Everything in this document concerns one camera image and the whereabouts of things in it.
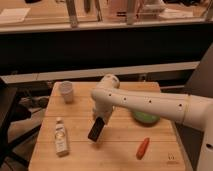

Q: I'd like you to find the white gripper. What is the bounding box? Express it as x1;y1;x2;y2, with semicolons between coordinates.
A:
93;102;114;124

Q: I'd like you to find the black eraser block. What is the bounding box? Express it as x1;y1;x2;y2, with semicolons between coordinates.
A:
88;117;105;142

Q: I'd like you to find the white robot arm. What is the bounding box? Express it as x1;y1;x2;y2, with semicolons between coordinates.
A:
88;74;213;171

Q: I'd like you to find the white ceramic cup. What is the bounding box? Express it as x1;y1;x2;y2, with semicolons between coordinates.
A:
59;81;73;103

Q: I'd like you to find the green bowl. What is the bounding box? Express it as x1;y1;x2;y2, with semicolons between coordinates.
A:
132;111;159;124

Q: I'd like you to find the small white bottle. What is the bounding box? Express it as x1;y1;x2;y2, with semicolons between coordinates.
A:
55;117;69;157

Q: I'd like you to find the orange carrot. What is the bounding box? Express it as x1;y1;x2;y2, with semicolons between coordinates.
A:
136;138;150;160

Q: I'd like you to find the dark chair back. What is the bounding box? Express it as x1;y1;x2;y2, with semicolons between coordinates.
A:
175;43;213;171

